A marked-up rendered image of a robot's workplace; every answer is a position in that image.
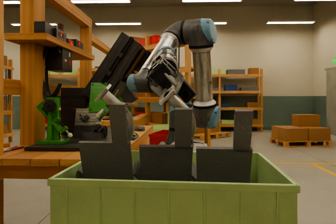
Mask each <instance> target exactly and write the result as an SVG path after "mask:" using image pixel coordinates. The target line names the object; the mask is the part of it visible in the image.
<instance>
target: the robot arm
mask: <svg viewBox="0 0 336 224"><path fill-rule="evenodd" d="M216 42H217V29H216V26H215V23H214V22H213V20H212V19H210V18H200V19H189V20H180V21H177V22H175V23H174V24H172V25H171V26H169V27H168V28H167V29H166V30H165V31H164V32H163V33H162V35H161V36H160V39H159V43H158V44H157V46H156V47H155V49H154V50H153V52H152V53H151V54H150V56H149V57H148V59H147V60H146V62H145V63H144V65H143V66H142V68H141V69H140V71H139V72H138V73H137V74H136V73H134V74H130V75H129V76H128V78H127V82H126V84H127V87H128V89H129V91H131V92H134V93H155V94H156V95H157V96H158V97H159V99H160V96H161V95H162V94H164V93H165V92H166V91H167V90H168V89H169V88H170V87H171V86H172V85H174V86H175V93H174V94H173V95H176V96H177V97H178V98H179V97H180V98H181V99H182V100H183V101H184V103H185V104H186V105H187V106H188V107H189V108H192V113H193V114H194V117H195V121H196V128H202V129H215V128H216V127H217V126H218V123H219V120H220V115H221V108H220V107H219V106H217V105H216V101H215V100H214V99H213V87H212V68H211V49H212V48H213V47H214V44H215V43H216ZM180 45H188V46H189V50H191V51H192V57H193V72H194V86H195V90H194V89H193V88H192V87H191V86H190V85H189V83H188V82H187V81H186V80H185V79H184V76H183V74H182V73H181V72H179V67H178V62H177V53H176V52H175V49H177V48H178V46H180ZM194 97H195V101H194V102H193V105H192V103H191V102H190V101H191V100H192V99H193V98H194ZM174 141H175V109H174V108H173V107H172V106H170V109H169V132H168V135H167V138H166V141H165V145H170V144H172V143H173V142H174Z"/></svg>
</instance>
